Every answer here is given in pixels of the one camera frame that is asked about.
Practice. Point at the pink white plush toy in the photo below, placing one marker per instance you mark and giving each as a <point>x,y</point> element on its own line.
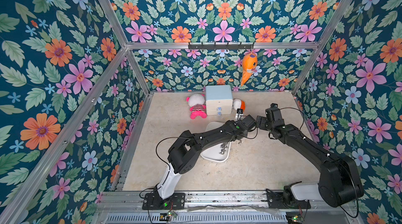
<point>197,106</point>

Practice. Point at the pale blue drawer box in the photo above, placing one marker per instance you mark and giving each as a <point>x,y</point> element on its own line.
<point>218,96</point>

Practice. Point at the orange hanging fish plush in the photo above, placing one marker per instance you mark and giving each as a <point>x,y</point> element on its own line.
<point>249,64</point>

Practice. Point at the pile of silver wing nuts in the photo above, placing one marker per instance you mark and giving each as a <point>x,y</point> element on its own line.
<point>224,148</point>

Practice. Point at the white storage tray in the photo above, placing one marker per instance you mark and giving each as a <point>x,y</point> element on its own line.
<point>213,153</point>

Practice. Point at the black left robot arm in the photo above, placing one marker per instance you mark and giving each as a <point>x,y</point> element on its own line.
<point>185,151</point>

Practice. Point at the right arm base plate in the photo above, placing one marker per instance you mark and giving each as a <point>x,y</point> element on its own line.
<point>285,200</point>

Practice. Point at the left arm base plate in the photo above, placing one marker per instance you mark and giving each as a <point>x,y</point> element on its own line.
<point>152,201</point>

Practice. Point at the black hook rail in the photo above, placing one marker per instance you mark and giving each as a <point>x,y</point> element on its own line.
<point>220,46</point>

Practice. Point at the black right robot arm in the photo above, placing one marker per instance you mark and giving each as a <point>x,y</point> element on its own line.
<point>339,182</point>

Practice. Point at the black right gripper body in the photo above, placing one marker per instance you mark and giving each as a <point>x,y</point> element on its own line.
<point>262,123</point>

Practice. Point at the orange white plush ball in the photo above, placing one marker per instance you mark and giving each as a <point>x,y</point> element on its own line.
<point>238,104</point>

